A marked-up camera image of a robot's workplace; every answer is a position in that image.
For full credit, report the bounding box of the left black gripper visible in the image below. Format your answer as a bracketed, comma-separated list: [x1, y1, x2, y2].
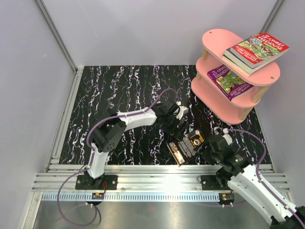
[161, 114, 188, 141]

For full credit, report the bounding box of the blue 169-storey treehouse book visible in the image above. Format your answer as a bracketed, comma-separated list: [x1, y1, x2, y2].
[166, 129, 205, 166]

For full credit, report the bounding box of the purple treehouse book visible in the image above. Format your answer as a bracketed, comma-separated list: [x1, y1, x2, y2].
[207, 65, 254, 101]

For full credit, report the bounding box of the blue orange sunset paperback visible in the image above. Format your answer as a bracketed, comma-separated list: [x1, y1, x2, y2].
[223, 49, 263, 74]

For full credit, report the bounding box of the dark blue hardcover book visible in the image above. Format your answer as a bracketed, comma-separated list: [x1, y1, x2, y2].
[222, 55, 260, 76]

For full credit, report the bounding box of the red 13-storey treehouse book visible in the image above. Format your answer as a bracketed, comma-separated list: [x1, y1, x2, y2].
[228, 32, 290, 68]

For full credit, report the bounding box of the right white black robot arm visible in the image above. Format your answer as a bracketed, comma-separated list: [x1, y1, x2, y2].
[197, 135, 305, 229]

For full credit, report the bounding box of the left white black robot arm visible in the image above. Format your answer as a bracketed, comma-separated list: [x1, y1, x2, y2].
[76, 102, 189, 190]

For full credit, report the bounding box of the right small circuit board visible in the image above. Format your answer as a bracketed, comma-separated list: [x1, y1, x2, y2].
[219, 193, 235, 205]

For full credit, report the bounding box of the small circuit board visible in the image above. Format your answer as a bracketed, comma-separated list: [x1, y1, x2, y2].
[92, 193, 104, 199]
[219, 193, 235, 205]

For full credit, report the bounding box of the black marble pattern mat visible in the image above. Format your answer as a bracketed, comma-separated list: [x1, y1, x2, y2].
[58, 65, 272, 166]

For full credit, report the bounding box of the pink three-tier shelf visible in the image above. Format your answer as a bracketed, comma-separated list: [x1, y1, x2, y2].
[191, 29, 280, 125]

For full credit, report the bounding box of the left small circuit board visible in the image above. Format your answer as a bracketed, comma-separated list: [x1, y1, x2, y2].
[92, 193, 104, 199]

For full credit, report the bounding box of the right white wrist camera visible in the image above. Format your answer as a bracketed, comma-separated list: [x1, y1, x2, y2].
[222, 128, 233, 145]

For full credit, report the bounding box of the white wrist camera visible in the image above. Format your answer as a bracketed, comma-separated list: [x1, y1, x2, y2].
[176, 101, 189, 120]
[222, 128, 233, 145]

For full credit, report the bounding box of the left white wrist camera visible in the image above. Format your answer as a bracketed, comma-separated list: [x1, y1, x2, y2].
[176, 101, 189, 120]

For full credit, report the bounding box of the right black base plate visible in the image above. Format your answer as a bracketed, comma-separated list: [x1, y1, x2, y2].
[199, 175, 231, 191]

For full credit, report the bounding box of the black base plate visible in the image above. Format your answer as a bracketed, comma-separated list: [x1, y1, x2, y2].
[199, 175, 231, 191]
[75, 175, 118, 190]

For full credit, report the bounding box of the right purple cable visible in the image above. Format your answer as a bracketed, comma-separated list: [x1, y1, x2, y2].
[195, 128, 305, 222]

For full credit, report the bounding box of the aluminium mounting rail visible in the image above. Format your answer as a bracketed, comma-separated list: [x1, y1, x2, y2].
[32, 164, 291, 191]

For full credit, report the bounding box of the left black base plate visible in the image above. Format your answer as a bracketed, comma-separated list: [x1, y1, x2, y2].
[75, 175, 118, 190]

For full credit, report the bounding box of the left aluminium corner post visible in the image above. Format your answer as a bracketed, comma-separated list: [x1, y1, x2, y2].
[35, 0, 83, 74]

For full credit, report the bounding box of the aluminium corner post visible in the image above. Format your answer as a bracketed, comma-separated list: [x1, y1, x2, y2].
[259, 0, 286, 33]
[35, 0, 83, 74]

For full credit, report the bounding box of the white slotted cable duct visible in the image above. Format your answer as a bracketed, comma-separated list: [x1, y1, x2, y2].
[41, 192, 220, 202]

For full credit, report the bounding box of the right aluminium corner post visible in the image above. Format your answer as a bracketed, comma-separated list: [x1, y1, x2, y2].
[259, 0, 286, 33]

